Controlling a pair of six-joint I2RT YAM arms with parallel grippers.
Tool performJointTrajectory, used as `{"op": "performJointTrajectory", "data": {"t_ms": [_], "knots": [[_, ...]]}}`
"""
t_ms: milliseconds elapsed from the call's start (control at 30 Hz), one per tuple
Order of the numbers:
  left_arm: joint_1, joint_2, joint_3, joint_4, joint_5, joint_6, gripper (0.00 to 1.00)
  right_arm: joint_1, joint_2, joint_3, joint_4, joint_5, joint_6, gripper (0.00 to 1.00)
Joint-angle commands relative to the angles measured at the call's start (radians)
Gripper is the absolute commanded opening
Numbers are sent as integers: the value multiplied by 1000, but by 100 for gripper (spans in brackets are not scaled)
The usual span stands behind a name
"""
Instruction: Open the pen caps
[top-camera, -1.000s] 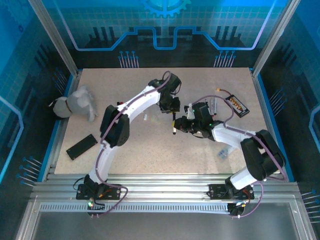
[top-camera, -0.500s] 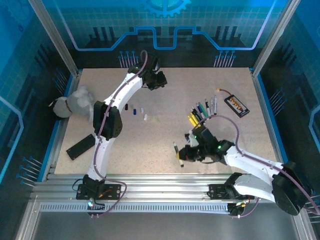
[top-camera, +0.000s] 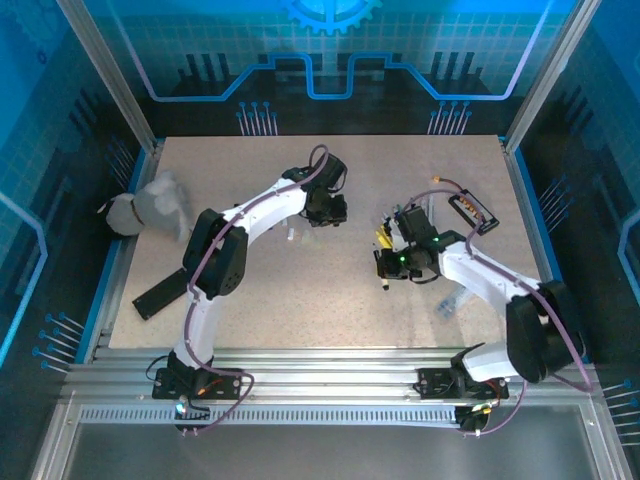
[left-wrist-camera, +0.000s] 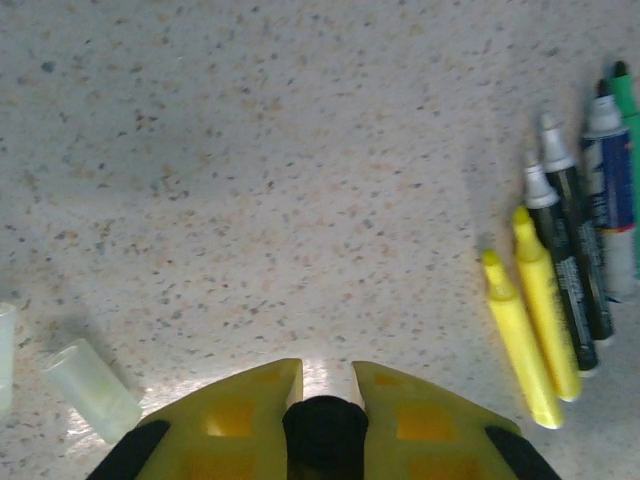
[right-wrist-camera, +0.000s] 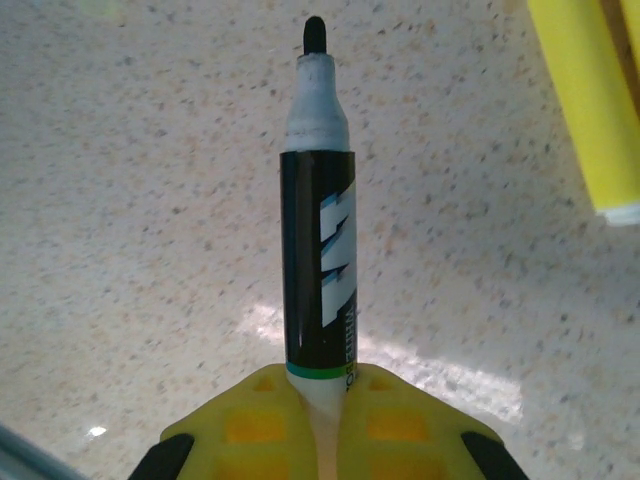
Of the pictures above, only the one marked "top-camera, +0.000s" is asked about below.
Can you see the aluminium side rail blue strip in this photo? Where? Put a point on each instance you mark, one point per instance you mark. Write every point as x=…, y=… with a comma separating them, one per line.
x=112, y=310
x=530, y=225

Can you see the aluminium frame post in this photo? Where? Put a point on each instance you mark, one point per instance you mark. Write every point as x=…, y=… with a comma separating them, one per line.
x=107, y=75
x=550, y=70

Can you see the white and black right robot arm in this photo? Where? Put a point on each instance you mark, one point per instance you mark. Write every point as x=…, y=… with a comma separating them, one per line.
x=480, y=280

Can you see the aluminium front rail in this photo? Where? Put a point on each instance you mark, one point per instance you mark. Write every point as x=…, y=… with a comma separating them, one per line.
x=325, y=372

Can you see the yellow marker pen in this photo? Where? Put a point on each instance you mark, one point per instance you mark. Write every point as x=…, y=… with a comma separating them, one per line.
x=384, y=236

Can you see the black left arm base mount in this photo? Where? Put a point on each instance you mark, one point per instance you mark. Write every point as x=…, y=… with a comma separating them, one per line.
x=220, y=385

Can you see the black flat rectangular plate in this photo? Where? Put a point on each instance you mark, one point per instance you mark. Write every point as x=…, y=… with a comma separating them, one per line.
x=155, y=299

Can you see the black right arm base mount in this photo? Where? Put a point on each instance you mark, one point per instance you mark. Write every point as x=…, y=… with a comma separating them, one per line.
x=435, y=385

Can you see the grey plush toy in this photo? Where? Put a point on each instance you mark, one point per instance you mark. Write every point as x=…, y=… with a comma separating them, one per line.
x=145, y=205

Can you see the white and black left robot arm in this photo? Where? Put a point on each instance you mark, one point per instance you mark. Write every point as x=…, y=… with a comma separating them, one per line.
x=197, y=325

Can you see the grey metal front panel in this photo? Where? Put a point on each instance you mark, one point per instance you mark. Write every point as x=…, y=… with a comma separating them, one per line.
x=325, y=455

